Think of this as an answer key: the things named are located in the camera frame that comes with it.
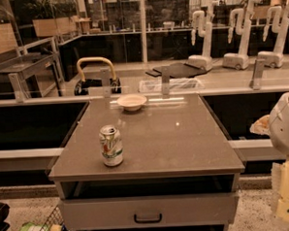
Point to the grey drawer with black handle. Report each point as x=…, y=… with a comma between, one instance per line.
x=155, y=211

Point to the white background robot right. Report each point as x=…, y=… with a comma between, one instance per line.
x=277, y=20

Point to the white background robot middle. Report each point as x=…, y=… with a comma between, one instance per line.
x=240, y=23

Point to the white bowl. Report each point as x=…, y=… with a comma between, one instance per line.
x=130, y=102

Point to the wooden planter box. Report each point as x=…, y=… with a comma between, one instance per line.
x=47, y=27

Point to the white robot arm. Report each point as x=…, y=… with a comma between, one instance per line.
x=276, y=126

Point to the grey metal side table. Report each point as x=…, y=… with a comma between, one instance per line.
x=33, y=75

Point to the grey counter cabinet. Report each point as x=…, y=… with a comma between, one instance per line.
x=171, y=147

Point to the green white soda can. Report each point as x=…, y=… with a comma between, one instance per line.
x=111, y=147

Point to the black floor mat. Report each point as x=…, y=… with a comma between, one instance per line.
x=178, y=70

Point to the clear plastic bin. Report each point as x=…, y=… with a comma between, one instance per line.
x=174, y=84

